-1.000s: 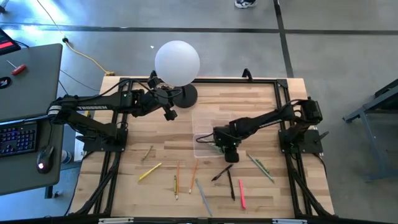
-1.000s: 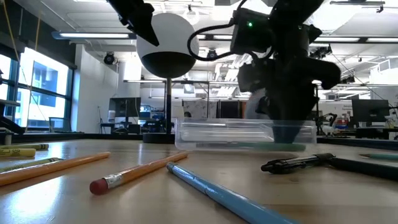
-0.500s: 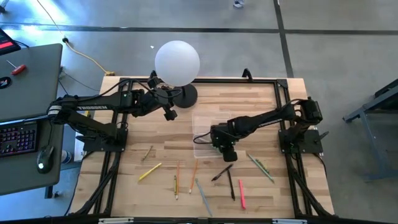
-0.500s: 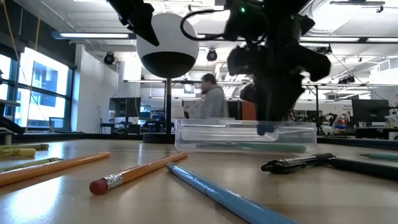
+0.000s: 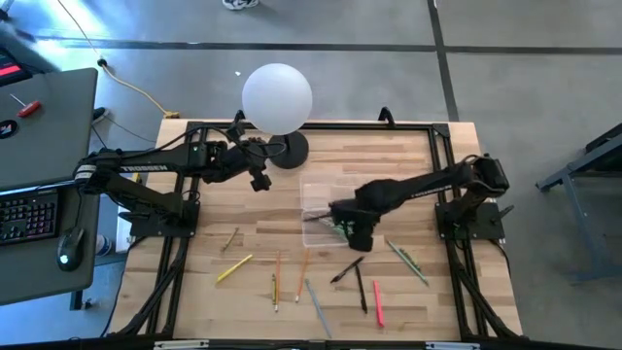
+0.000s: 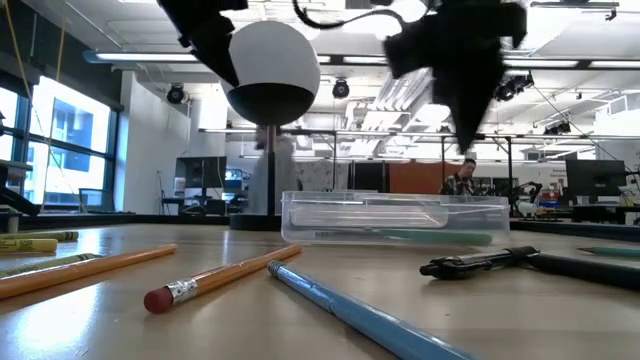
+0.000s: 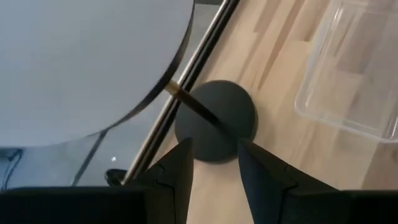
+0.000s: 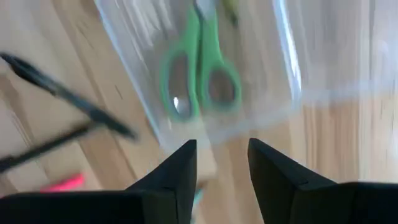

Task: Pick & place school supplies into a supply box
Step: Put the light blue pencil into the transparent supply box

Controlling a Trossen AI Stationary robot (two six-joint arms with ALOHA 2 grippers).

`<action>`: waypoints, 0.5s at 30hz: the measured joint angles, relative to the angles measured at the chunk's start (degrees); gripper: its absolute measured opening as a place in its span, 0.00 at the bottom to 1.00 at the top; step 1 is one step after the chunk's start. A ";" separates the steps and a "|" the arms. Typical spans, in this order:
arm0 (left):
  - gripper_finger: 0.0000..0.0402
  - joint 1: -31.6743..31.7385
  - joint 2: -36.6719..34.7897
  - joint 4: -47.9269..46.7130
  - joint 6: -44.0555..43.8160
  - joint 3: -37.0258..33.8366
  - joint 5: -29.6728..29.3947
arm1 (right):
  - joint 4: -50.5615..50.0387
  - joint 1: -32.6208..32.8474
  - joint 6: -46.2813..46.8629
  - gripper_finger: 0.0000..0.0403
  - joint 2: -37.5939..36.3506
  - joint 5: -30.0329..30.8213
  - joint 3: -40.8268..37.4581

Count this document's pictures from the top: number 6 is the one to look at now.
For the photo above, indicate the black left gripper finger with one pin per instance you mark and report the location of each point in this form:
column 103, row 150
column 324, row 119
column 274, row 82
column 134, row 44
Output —
column 217, row 45

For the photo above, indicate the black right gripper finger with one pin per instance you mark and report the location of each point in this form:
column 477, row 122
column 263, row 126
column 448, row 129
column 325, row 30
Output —
column 467, row 100

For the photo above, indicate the clear plastic supply box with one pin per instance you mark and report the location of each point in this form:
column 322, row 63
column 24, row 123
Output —
column 475, row 220

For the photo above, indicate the teal green pencil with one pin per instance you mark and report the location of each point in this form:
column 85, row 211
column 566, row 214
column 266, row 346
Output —
column 425, row 237

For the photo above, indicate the black pen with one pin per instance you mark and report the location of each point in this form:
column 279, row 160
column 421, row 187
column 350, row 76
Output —
column 475, row 265
column 590, row 270

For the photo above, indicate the orange wooden pencil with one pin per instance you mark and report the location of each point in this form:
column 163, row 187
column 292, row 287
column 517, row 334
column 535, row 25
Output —
column 225, row 275
column 90, row 267

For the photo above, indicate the blue pencil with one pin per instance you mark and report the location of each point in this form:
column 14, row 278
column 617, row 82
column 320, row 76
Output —
column 360, row 315

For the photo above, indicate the olive crayon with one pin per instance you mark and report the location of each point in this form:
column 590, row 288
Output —
column 45, row 236

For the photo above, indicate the yellow highlighter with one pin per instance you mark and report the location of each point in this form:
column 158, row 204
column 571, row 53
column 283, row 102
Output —
column 27, row 245

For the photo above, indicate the black ceiling spotlight cluster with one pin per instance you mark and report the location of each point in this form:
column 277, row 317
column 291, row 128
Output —
column 510, row 89

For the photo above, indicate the white globe lamp black stand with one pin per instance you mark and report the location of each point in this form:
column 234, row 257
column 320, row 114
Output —
column 280, row 60

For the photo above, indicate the long suspended light fixture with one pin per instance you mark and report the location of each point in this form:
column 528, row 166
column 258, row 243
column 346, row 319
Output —
column 150, row 57

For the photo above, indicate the person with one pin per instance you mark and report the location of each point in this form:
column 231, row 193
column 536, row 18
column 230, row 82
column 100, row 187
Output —
column 462, row 182

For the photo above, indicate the black computer monitor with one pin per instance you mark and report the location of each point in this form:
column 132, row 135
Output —
column 200, row 172
column 595, row 178

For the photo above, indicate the large glass window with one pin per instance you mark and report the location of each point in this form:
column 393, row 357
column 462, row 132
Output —
column 70, row 140

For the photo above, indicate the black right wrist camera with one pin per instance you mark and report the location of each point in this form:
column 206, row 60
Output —
column 410, row 52

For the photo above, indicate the orange partition wall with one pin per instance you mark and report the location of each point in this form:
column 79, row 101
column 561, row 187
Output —
column 415, row 178

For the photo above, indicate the black aluminium table frame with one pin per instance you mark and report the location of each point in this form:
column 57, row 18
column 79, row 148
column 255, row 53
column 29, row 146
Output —
column 150, row 220

